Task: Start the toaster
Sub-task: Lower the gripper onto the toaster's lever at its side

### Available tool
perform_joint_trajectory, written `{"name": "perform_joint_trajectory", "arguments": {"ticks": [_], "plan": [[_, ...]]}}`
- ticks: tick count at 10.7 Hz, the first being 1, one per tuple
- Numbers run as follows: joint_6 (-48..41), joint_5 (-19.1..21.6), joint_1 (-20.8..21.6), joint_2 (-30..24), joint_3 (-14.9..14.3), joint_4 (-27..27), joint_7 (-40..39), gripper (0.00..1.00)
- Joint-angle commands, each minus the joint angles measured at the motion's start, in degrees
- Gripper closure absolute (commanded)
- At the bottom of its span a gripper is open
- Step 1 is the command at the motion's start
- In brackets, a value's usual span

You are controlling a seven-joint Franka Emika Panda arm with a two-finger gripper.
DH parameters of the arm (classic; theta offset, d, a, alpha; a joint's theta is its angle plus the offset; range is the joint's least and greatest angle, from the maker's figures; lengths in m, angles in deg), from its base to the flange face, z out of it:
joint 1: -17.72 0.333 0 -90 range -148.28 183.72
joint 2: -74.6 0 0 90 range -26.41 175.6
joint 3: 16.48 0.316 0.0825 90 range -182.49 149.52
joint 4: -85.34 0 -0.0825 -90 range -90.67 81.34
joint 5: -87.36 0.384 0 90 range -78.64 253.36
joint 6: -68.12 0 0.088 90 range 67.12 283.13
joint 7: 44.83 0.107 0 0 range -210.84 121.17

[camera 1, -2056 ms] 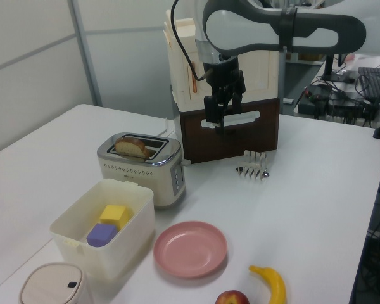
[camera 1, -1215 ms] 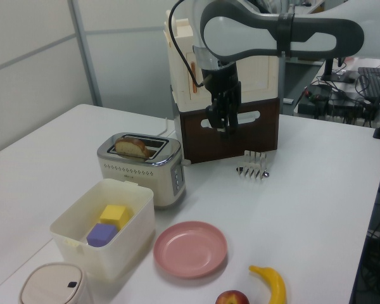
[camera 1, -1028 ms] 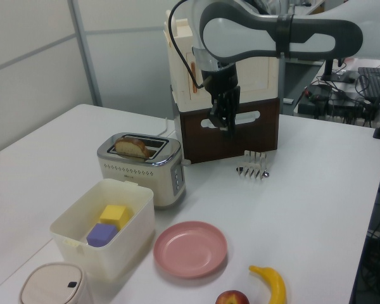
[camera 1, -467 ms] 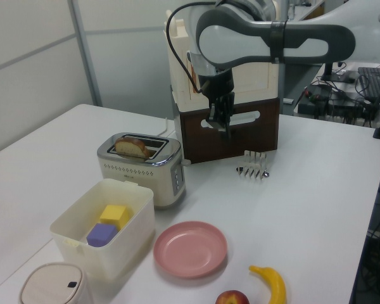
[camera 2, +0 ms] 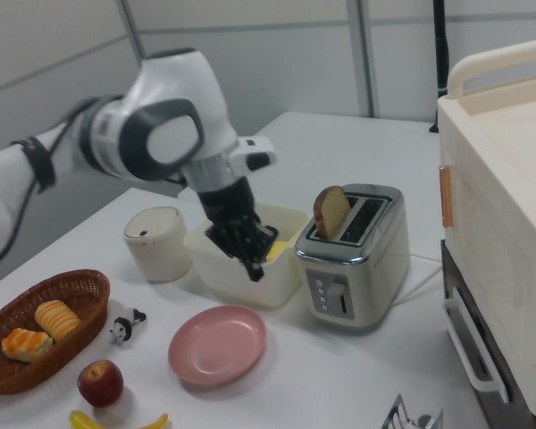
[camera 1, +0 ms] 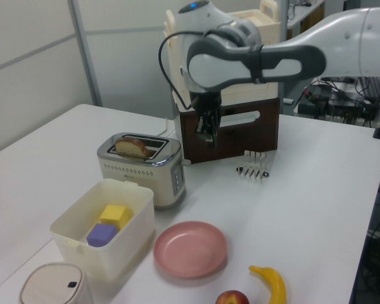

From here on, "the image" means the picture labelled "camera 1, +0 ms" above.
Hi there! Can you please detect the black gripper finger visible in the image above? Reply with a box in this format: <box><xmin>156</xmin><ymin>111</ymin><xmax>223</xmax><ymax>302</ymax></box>
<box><xmin>207</xmin><ymin>114</ymin><xmax>222</xmax><ymax>149</ymax></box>
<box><xmin>194</xmin><ymin>114</ymin><xmax>209</xmax><ymax>136</ymax></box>

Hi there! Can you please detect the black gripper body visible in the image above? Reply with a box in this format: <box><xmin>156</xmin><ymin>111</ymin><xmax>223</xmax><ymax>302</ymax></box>
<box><xmin>189</xmin><ymin>90</ymin><xmax>223</xmax><ymax>127</ymax></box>

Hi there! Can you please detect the cream and chrome toaster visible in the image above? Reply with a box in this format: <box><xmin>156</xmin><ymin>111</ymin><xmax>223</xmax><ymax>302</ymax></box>
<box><xmin>96</xmin><ymin>132</ymin><xmax>187</xmax><ymax>210</ymax></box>

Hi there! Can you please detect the bread slice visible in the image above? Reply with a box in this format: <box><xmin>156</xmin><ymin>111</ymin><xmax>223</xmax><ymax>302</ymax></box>
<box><xmin>114</xmin><ymin>135</ymin><xmax>151</xmax><ymax>158</ymax></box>

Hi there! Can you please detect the pink plate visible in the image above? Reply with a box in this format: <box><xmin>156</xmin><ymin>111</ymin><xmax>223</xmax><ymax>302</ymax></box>
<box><xmin>153</xmin><ymin>220</ymin><xmax>228</xmax><ymax>279</ymax></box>

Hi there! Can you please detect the yellow foam block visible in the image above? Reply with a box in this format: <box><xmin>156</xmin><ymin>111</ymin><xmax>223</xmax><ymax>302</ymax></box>
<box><xmin>99</xmin><ymin>204</ymin><xmax>130</xmax><ymax>231</ymax></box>

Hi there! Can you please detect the black electronics box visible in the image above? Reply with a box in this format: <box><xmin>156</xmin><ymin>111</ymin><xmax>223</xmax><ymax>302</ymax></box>
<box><xmin>296</xmin><ymin>91</ymin><xmax>380</xmax><ymax>123</ymax></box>

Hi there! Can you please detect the brown wooden cabinet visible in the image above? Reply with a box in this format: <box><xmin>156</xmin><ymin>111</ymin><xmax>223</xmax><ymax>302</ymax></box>
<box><xmin>286</xmin><ymin>0</ymin><xmax>326</xmax><ymax>41</ymax></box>

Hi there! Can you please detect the purple foam block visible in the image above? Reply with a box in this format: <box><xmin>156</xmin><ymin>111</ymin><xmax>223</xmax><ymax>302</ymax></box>
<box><xmin>86</xmin><ymin>223</ymin><xmax>118</xmax><ymax>248</ymax></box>

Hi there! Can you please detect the white plastic container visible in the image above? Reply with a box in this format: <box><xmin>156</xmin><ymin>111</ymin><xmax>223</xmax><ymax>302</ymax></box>
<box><xmin>49</xmin><ymin>178</ymin><xmax>156</xmax><ymax>280</ymax></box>

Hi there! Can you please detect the red apple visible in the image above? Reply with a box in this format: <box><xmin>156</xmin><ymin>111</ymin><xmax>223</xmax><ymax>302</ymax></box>
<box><xmin>215</xmin><ymin>289</ymin><xmax>250</xmax><ymax>304</ymax></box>

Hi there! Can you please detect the yellow banana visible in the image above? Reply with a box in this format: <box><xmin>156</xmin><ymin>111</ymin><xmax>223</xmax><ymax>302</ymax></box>
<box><xmin>248</xmin><ymin>265</ymin><xmax>287</xmax><ymax>304</ymax></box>

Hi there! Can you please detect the small beige trash can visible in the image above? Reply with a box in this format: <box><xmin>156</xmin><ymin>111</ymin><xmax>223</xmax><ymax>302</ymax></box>
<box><xmin>18</xmin><ymin>262</ymin><xmax>94</xmax><ymax>304</ymax></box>

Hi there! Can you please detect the brown crate with white handle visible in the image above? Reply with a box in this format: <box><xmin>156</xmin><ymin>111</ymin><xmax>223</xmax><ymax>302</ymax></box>
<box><xmin>179</xmin><ymin>96</ymin><xmax>280</xmax><ymax>165</ymax></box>

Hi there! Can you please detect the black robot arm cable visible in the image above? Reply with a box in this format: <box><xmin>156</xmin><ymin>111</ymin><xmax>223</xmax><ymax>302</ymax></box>
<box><xmin>158</xmin><ymin>28</ymin><xmax>210</xmax><ymax>110</ymax></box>

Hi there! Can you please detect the cream plastic box with handle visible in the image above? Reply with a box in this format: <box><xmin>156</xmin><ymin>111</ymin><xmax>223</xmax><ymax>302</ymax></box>
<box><xmin>163</xmin><ymin>0</ymin><xmax>282</xmax><ymax>110</ymax></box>

